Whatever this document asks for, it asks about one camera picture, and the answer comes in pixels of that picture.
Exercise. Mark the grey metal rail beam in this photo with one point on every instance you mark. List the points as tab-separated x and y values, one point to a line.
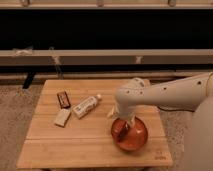
105	57

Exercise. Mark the orange ceramic bowl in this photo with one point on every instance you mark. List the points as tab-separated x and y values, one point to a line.
129	138

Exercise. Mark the dark brown snack packet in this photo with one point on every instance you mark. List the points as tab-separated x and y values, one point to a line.
63	100

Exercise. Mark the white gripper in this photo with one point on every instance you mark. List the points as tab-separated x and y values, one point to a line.
124	109

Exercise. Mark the white plastic bottle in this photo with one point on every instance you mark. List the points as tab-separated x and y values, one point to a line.
86	105

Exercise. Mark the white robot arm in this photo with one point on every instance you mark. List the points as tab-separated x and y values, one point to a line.
192	93

